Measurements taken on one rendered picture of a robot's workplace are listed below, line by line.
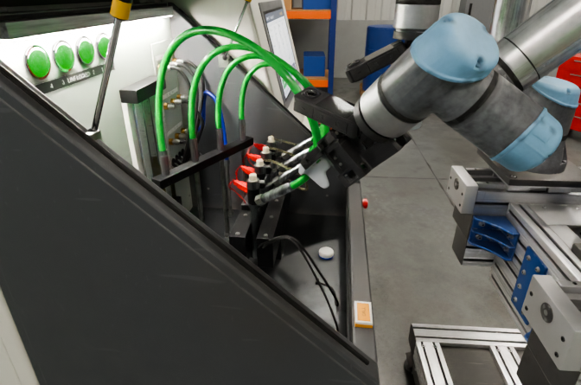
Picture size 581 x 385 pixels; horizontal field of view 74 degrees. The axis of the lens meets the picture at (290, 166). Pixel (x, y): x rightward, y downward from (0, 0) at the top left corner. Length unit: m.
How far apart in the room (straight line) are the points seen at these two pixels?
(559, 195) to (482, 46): 0.88
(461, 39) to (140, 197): 0.40
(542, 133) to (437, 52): 0.15
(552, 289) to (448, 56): 0.55
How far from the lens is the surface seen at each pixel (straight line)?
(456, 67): 0.42
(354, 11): 7.27
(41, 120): 0.54
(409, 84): 0.44
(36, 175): 0.58
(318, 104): 0.56
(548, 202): 1.28
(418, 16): 0.72
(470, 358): 1.77
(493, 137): 0.47
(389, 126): 0.48
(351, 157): 0.55
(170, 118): 1.12
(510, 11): 1.17
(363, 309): 0.74
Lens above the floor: 1.48
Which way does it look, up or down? 25 degrees down
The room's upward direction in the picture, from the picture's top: straight up
